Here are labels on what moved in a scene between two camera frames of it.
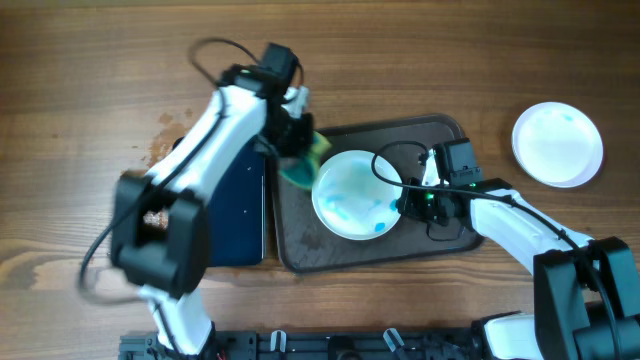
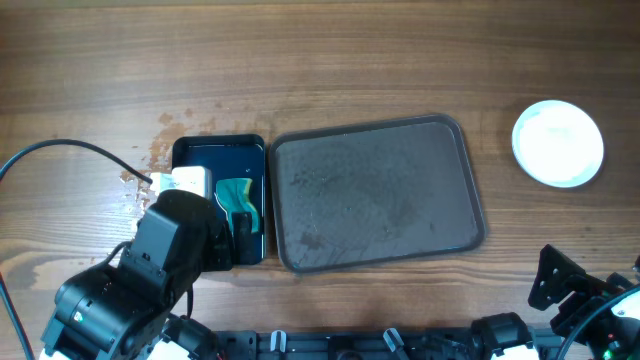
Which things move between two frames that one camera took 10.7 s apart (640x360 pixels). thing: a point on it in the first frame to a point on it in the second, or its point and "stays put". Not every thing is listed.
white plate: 556,145 stays put
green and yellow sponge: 300,171 to 233,197
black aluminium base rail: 350,344 stays put
